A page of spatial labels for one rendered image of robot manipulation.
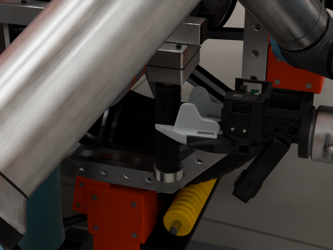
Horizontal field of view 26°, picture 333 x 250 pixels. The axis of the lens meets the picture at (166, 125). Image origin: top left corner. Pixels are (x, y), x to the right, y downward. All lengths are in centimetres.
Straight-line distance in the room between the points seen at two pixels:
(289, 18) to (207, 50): 273
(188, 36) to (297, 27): 16
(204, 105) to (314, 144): 17
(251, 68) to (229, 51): 243
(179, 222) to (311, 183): 121
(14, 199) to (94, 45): 12
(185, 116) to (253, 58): 24
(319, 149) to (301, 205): 146
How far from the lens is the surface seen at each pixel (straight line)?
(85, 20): 52
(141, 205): 136
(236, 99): 94
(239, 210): 235
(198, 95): 102
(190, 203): 139
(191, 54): 100
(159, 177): 105
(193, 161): 129
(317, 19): 92
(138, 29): 53
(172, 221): 138
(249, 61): 118
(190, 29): 98
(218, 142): 96
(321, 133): 94
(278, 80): 118
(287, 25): 90
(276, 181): 252
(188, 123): 98
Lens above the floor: 130
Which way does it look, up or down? 27 degrees down
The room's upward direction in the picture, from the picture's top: straight up
